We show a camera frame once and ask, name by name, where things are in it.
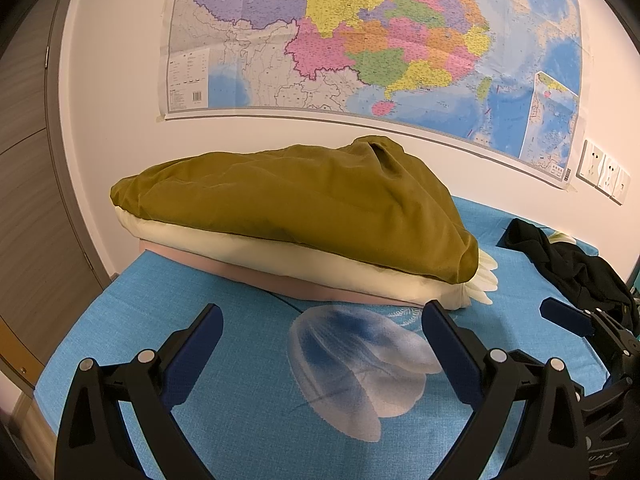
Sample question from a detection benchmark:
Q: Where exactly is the black garment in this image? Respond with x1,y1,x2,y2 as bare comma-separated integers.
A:
496,217,640,336

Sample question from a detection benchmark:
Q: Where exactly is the olive green jacket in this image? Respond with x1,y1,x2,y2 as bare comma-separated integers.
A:
110,135,481,285

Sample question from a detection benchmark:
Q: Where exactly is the pink folded cloth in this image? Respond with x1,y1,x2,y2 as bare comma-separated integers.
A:
137,237,426,308

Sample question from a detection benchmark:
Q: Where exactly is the colourful wall map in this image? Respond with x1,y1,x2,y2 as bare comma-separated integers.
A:
159,0,593,193

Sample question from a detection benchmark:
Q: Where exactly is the cream folded garment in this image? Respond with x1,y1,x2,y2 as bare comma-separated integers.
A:
114,205,499,311

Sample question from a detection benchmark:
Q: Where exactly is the blue floral bed sheet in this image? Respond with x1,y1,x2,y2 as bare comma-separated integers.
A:
34,195,613,480

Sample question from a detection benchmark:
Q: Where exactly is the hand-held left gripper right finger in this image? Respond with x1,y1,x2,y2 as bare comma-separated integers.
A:
421,300,591,480

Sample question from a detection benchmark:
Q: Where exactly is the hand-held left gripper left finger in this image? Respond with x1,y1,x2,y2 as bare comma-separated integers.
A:
54,303,224,480

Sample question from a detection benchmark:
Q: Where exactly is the wooden wardrobe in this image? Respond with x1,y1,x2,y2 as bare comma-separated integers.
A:
0,0,121,391

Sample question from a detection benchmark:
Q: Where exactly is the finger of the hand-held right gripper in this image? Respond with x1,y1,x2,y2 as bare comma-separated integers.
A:
541,297,640,376

